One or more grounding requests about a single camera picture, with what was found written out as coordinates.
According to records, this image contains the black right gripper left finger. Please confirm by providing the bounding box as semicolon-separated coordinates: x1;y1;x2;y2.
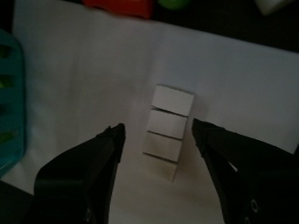
24;122;126;224

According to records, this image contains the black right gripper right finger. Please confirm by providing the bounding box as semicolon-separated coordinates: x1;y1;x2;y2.
191;117;299;224

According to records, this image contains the teal plastic basket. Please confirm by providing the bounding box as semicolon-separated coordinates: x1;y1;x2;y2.
0;29;28;179

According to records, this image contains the white segmented rice block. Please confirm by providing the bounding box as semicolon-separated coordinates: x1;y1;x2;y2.
140;83;196;183

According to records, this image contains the red toy block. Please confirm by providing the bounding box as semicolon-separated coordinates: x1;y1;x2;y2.
81;0;154;19

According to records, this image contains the green toy ball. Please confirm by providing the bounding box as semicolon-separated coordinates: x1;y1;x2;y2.
156;0;192;11

